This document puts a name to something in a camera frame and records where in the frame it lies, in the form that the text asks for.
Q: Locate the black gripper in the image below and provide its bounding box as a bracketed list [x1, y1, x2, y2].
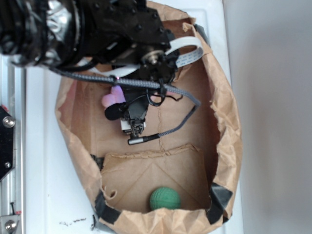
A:
[82, 0, 179, 81]

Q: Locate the pink plush bunny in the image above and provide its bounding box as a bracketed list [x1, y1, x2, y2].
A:
[101, 86, 125, 108]

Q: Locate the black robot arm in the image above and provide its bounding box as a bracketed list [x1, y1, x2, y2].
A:
[0, 0, 179, 82]

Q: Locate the brown paper bag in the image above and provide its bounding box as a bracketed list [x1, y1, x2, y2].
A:
[55, 0, 244, 234]

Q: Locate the green textured ball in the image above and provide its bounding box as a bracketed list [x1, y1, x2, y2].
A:
[149, 187, 181, 210]

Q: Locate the white flat ribbon cable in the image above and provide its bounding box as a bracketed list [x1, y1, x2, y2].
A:
[87, 36, 204, 76]

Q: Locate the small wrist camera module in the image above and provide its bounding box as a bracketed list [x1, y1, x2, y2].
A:
[104, 93, 149, 144]

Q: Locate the grey braided cable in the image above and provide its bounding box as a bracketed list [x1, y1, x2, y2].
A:
[50, 67, 202, 146]

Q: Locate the aluminium frame rail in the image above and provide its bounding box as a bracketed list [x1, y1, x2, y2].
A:
[0, 56, 25, 234]

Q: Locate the black metal bracket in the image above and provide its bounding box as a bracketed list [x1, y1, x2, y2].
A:
[0, 105, 16, 182]

